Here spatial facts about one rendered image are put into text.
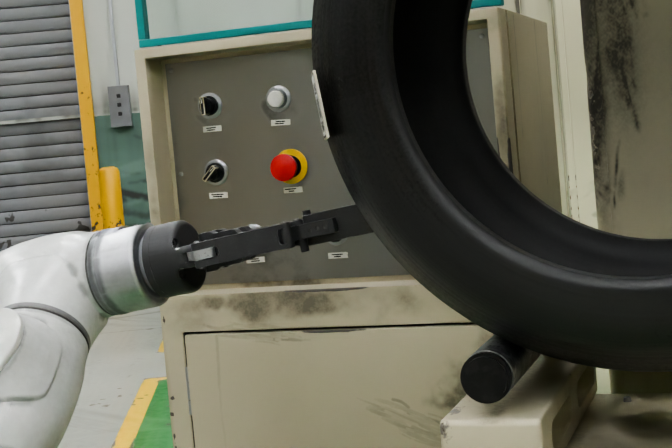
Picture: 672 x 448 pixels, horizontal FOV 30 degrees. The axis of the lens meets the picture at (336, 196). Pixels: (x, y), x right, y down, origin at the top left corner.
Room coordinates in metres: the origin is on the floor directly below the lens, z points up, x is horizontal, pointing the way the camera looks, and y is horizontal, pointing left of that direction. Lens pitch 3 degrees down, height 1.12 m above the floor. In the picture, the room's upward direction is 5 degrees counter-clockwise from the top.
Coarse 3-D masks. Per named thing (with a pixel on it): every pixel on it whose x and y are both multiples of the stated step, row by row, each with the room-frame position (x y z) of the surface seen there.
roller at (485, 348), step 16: (496, 336) 1.13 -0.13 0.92; (480, 352) 1.06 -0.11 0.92; (496, 352) 1.07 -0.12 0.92; (512, 352) 1.09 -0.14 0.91; (528, 352) 1.13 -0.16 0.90; (464, 368) 1.07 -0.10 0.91; (480, 368) 1.06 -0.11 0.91; (496, 368) 1.05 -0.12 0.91; (512, 368) 1.06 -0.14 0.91; (528, 368) 1.15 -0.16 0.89; (464, 384) 1.06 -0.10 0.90; (480, 384) 1.06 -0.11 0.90; (496, 384) 1.05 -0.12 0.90; (512, 384) 1.06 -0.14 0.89; (480, 400) 1.06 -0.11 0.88; (496, 400) 1.06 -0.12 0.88
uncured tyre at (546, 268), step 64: (320, 0) 1.12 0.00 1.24; (384, 0) 1.07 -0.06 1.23; (448, 0) 1.33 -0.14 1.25; (320, 64) 1.12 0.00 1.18; (384, 64) 1.07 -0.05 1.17; (448, 64) 1.34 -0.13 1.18; (384, 128) 1.07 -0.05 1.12; (448, 128) 1.34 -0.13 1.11; (384, 192) 1.08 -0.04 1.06; (448, 192) 1.08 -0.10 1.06; (512, 192) 1.32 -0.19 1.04; (448, 256) 1.06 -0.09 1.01; (512, 256) 1.04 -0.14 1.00; (576, 256) 1.30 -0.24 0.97; (640, 256) 1.28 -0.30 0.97; (512, 320) 1.06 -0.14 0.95; (576, 320) 1.03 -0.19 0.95; (640, 320) 1.01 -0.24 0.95
